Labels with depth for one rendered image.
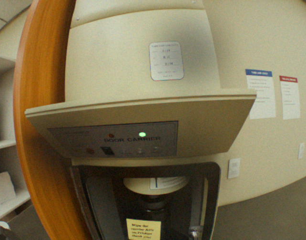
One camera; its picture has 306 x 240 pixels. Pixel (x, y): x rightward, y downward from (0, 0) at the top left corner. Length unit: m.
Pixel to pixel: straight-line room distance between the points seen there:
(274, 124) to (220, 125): 0.79
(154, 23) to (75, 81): 0.20
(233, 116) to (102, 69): 0.24
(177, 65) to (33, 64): 0.30
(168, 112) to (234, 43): 0.77
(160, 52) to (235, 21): 0.77
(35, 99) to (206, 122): 0.32
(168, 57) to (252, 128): 0.68
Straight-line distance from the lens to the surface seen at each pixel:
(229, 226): 0.78
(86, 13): 0.40
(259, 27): 1.09
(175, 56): 0.28
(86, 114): 0.18
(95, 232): 0.43
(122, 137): 0.19
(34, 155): 0.33
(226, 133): 0.21
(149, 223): 0.35
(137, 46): 0.29
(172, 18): 0.32
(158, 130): 0.18
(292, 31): 1.41
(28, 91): 0.33
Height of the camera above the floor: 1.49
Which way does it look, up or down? 3 degrees down
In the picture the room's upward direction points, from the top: 4 degrees counter-clockwise
